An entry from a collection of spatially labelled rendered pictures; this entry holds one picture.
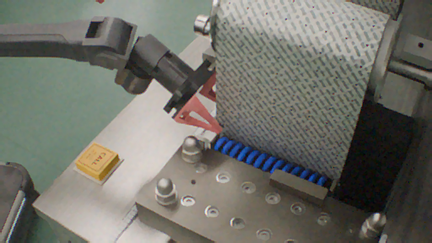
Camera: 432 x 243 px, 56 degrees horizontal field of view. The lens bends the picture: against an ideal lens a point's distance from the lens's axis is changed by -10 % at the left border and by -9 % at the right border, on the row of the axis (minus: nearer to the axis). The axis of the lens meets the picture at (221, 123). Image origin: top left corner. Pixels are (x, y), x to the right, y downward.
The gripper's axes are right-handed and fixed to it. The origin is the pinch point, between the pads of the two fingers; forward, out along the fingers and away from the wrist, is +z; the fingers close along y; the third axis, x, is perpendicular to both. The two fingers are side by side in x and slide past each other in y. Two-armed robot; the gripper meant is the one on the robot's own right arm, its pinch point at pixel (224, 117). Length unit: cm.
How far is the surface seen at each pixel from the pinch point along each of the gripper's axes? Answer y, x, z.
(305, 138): 0.2, 9.5, 11.5
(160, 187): 17.5, -1.3, -1.1
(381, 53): -1.7, 29.6, 9.0
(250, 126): 0.2, 2.7, 4.0
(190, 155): 8.4, -3.2, -0.5
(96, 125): -59, -147, -40
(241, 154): 3.3, -0.5, 6.1
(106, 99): -77, -151, -47
